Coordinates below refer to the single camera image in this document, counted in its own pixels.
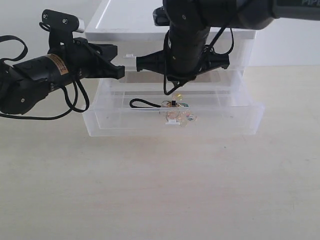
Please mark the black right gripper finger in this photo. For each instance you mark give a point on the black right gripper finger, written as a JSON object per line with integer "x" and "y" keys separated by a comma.
{"x": 210, "y": 61}
{"x": 154, "y": 62}

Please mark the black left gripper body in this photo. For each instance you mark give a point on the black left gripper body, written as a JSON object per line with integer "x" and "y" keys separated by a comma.
{"x": 80, "y": 60}

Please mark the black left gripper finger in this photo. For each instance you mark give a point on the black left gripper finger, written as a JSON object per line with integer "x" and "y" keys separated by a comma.
{"x": 107, "y": 51}
{"x": 106, "y": 69}

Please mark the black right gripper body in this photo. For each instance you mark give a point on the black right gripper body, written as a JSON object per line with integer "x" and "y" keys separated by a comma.
{"x": 185, "y": 47}

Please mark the gold keychain with black strap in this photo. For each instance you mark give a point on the gold keychain with black strap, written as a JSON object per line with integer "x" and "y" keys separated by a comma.
{"x": 176, "y": 113}

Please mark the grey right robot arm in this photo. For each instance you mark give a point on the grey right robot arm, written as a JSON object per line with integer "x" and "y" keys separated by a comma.
{"x": 194, "y": 27}

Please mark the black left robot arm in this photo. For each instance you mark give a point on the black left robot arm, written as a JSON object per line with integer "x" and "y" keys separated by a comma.
{"x": 24, "y": 84}

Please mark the white plastic drawer cabinet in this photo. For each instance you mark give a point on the white plastic drawer cabinet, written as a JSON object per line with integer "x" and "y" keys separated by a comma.
{"x": 125, "y": 20}

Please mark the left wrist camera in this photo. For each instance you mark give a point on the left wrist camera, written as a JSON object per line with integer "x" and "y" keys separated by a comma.
{"x": 61, "y": 27}

